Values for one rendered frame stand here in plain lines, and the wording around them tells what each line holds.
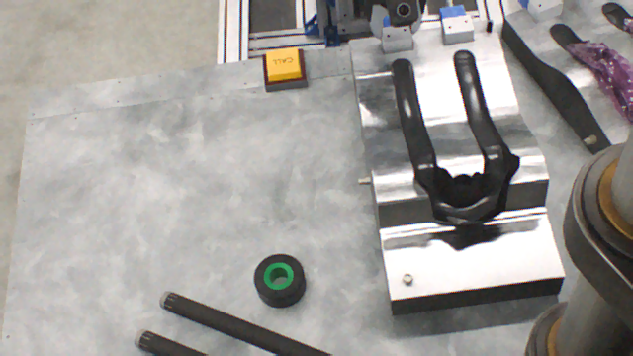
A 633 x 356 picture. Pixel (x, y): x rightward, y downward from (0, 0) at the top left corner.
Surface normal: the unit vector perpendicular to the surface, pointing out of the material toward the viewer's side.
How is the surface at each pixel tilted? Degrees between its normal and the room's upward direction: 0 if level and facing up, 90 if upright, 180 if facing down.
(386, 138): 23
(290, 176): 0
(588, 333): 90
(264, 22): 0
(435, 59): 0
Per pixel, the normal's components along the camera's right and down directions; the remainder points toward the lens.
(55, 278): -0.10, -0.54
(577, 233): -0.97, 0.25
